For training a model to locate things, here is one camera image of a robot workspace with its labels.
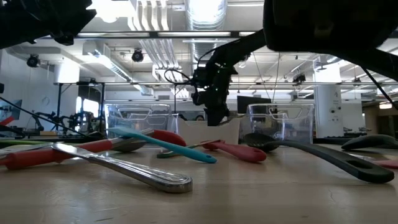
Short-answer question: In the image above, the black ceiling spotlight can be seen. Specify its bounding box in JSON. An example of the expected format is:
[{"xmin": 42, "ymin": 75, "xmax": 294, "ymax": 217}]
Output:
[
  {"xmin": 26, "ymin": 54, "xmax": 41, "ymax": 68},
  {"xmin": 131, "ymin": 49, "xmax": 145, "ymax": 63},
  {"xmin": 292, "ymin": 73, "xmax": 307, "ymax": 85}
]

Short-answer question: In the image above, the black aluminium table frame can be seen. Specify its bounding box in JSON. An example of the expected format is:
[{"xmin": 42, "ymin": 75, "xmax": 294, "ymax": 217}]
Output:
[{"xmin": 0, "ymin": 134, "xmax": 398, "ymax": 149}]

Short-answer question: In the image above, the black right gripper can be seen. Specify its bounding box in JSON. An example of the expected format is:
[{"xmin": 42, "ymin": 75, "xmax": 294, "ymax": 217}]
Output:
[{"xmin": 205, "ymin": 63, "xmax": 239, "ymax": 127}]

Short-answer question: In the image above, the clear plastic bin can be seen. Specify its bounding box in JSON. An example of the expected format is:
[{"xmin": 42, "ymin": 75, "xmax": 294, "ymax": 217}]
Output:
[
  {"xmin": 239, "ymin": 103, "xmax": 315, "ymax": 147},
  {"xmin": 104, "ymin": 103, "xmax": 180, "ymax": 146}
]

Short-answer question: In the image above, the blue silicone spatula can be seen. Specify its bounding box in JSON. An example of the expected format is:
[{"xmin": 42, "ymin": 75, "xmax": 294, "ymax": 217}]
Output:
[{"xmin": 107, "ymin": 126, "xmax": 218, "ymax": 164}]

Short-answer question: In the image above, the green-handled utensil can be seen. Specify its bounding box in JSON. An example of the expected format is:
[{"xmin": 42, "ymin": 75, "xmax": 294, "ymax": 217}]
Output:
[{"xmin": 0, "ymin": 139, "xmax": 49, "ymax": 147}]

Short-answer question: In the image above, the blue wall screen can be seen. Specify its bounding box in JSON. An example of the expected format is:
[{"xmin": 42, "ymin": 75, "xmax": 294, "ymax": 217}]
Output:
[{"xmin": 0, "ymin": 99, "xmax": 23, "ymax": 127}]

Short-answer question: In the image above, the steel butter knife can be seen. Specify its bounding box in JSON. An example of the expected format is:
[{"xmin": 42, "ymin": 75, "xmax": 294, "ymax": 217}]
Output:
[{"xmin": 51, "ymin": 142, "xmax": 193, "ymax": 194}]

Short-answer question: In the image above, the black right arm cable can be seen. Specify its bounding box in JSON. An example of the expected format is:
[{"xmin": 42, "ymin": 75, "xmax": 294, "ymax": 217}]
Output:
[{"xmin": 164, "ymin": 46, "xmax": 398, "ymax": 110}]

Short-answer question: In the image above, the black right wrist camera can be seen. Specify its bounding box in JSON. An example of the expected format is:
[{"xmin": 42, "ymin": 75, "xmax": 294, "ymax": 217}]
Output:
[{"xmin": 190, "ymin": 73, "xmax": 206, "ymax": 106}]

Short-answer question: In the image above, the white plastic bin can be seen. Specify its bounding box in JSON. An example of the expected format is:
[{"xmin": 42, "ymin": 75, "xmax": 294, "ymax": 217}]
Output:
[{"xmin": 176, "ymin": 117, "xmax": 242, "ymax": 146}]

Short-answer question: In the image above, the black metal workstation frame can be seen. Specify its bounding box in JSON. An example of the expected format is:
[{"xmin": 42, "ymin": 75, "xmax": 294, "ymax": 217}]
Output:
[
  {"xmin": 172, "ymin": 81, "xmax": 200, "ymax": 114},
  {"xmin": 54, "ymin": 81, "xmax": 106, "ymax": 135}
]

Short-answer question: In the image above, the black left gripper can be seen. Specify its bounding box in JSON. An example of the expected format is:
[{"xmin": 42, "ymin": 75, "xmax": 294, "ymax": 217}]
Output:
[{"xmin": 0, "ymin": 0, "xmax": 97, "ymax": 50}]

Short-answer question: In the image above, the green-handled spreader knife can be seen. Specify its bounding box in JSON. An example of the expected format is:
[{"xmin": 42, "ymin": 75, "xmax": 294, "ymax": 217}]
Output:
[{"xmin": 156, "ymin": 139, "xmax": 222, "ymax": 159}]

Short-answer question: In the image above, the red ladle with steel neck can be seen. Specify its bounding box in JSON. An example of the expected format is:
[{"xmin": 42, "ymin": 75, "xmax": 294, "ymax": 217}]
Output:
[{"xmin": 0, "ymin": 129, "xmax": 187, "ymax": 171}]

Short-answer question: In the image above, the black monitor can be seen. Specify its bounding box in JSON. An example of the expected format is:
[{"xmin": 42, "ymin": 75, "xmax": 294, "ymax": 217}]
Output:
[{"xmin": 236, "ymin": 95, "xmax": 273, "ymax": 114}]

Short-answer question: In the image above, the silver ventilation duct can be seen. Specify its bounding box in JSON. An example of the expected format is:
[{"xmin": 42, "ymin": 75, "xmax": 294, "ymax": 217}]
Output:
[{"xmin": 185, "ymin": 0, "xmax": 228, "ymax": 100}]

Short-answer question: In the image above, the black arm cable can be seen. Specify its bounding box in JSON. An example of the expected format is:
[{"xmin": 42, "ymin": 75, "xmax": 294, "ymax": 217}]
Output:
[
  {"xmin": 0, "ymin": 96, "xmax": 91, "ymax": 138},
  {"xmin": 164, "ymin": 46, "xmax": 398, "ymax": 110}
]

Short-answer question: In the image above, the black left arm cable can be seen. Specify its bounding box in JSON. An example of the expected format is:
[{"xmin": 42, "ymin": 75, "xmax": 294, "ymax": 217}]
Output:
[{"xmin": 0, "ymin": 96, "xmax": 91, "ymax": 138}]

